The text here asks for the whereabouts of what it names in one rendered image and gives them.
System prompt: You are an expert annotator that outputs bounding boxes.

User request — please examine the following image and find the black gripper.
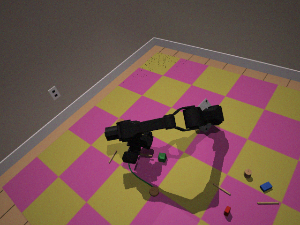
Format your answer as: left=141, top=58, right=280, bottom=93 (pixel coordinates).
left=122, top=136, right=141, bottom=164

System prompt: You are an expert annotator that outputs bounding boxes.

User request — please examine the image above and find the blue rectangular block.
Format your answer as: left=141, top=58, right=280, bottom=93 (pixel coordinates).
left=260, top=182, right=272, bottom=192

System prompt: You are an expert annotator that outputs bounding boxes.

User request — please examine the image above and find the green cube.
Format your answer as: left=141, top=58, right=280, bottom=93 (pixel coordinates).
left=158, top=153, right=167, bottom=163

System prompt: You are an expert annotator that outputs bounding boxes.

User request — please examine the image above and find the round wooden button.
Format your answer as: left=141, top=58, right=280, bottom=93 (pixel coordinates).
left=150, top=186, right=159, bottom=197

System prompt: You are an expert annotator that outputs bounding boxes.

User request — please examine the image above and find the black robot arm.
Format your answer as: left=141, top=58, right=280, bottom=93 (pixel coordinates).
left=105, top=105, right=224, bottom=150

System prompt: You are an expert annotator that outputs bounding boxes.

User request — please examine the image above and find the brown wooden cylinder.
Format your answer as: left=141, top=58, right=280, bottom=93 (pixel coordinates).
left=244, top=169, right=252, bottom=179

